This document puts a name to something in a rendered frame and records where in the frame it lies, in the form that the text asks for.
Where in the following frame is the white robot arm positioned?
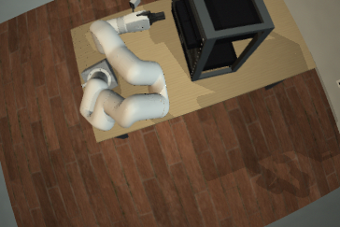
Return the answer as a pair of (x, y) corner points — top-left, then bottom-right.
(80, 16), (169, 131)

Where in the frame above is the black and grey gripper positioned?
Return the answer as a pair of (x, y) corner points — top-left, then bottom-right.
(122, 10), (165, 33)

